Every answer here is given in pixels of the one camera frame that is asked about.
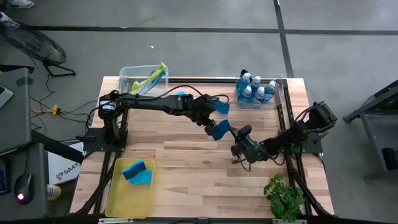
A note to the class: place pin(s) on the grey equipment cart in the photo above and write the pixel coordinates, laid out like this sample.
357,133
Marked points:
379,124

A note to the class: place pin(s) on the grey laptop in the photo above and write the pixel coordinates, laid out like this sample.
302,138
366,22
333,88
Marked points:
3,95

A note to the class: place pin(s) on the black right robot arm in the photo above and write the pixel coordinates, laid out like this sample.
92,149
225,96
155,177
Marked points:
311,124

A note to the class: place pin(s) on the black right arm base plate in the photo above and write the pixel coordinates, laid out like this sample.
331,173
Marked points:
311,146

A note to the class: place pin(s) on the person's shoe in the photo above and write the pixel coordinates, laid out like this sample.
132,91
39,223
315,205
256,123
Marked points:
53,192
21,2
6,20

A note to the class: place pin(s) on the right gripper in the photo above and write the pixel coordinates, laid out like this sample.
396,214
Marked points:
253,151

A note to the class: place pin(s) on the grey desk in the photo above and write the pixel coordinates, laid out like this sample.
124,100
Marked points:
15,118

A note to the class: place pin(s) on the clear plastic storage bin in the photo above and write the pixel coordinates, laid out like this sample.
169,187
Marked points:
127,74

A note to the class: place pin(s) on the black desk leg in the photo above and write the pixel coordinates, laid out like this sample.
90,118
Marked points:
59,147

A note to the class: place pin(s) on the white cardboard box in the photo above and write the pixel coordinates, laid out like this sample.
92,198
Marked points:
65,169

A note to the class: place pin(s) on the keyboard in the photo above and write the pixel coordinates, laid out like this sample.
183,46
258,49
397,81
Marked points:
2,177

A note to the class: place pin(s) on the green bristle dish brush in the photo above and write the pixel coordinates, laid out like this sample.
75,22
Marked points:
136,91
136,85

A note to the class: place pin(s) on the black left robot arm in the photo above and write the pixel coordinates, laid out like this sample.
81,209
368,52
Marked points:
155,104

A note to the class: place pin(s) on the yellow plastic tray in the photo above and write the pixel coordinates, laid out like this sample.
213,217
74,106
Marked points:
129,199

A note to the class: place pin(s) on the black table rail frame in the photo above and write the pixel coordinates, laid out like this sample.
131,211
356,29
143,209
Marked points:
202,80

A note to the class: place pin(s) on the black floor fan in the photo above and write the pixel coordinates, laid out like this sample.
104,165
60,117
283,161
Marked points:
34,45

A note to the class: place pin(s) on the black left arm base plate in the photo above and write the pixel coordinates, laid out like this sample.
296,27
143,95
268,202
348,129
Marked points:
93,143

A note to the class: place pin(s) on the yellow power plug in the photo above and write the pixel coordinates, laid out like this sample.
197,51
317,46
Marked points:
53,109

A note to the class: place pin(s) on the green artificial plant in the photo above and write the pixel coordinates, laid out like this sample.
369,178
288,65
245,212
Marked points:
284,197

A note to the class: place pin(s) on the black computer mouse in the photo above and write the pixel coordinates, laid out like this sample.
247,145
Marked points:
23,188

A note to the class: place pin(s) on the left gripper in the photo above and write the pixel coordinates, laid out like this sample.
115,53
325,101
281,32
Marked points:
205,116

